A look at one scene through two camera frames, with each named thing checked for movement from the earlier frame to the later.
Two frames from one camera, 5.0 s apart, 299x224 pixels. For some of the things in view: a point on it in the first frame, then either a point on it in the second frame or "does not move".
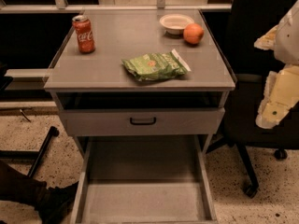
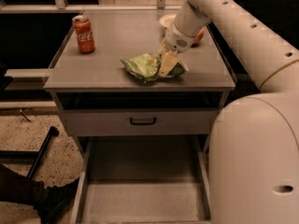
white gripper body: (288, 39) → (175, 41)
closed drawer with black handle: (141, 121) does not move
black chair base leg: (29, 154) does not move
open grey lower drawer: (144, 179) does not move
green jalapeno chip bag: (156, 65) does not move
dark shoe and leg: (54, 204) does not move
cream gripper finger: (281, 92) → (168, 62)
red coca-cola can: (84, 34) does not move
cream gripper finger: (274, 40) → (163, 49)
